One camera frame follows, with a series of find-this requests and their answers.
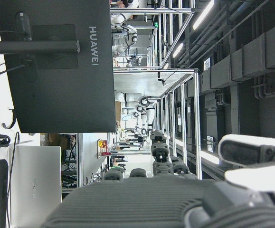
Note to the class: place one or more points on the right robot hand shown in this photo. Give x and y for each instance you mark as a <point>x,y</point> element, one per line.
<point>132,204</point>

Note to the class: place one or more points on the silver laptop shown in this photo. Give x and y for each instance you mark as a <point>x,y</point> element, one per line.
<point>35,178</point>

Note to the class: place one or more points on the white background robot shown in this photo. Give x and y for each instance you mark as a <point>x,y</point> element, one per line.
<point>127,29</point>
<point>133,97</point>

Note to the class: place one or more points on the black huawei monitor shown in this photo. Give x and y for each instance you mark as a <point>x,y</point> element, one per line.
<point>56,95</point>

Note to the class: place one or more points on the short ceiling light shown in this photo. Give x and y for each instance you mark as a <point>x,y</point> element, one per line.
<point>177,50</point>

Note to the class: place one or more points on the long ceiling light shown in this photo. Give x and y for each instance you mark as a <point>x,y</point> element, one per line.
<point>203,14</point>

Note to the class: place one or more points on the aluminium frame cell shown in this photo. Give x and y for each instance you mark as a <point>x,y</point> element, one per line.
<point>196,118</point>

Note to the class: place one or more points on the small black frame camera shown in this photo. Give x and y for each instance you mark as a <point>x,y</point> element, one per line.
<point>162,79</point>

